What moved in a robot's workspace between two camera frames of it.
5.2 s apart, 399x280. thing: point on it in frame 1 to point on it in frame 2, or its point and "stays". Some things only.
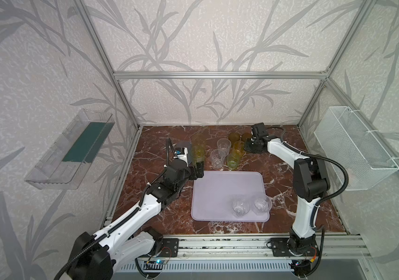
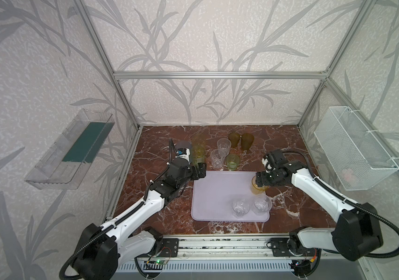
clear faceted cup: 262,205 stays
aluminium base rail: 256,248 stays
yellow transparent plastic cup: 238,147 to 256,189
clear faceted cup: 240,208 stays
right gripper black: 246,146 to 261,179
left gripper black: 199,171 stays
